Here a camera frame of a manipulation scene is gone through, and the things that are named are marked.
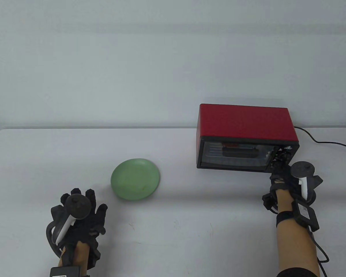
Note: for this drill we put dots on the person's right forearm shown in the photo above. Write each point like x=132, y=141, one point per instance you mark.
x=297, y=251

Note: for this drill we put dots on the black wrist sensor box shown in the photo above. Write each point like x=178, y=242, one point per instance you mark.
x=65, y=271
x=307, y=216

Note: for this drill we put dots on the black left wrist sensor box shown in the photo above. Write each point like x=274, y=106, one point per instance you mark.
x=65, y=271

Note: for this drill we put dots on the person's left forearm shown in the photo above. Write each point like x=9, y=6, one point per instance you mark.
x=80, y=254

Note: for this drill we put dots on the person's right hand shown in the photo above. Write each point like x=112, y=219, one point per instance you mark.
x=282, y=179

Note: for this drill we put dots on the red toaster oven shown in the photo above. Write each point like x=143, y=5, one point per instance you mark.
x=242, y=121

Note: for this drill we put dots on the black right wrist sensor box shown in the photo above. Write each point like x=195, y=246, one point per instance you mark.
x=307, y=216

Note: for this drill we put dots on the person's left hand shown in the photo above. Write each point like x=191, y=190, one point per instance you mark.
x=92, y=220

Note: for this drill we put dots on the black white hand controller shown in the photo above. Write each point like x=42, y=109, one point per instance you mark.
x=77, y=206
x=302, y=170

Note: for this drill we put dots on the black white right hand controller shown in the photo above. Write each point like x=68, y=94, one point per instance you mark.
x=302, y=170

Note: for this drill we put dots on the green round plate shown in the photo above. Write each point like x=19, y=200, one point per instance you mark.
x=135, y=179

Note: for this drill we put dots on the black white left hand controller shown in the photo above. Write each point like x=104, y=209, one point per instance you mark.
x=77, y=206

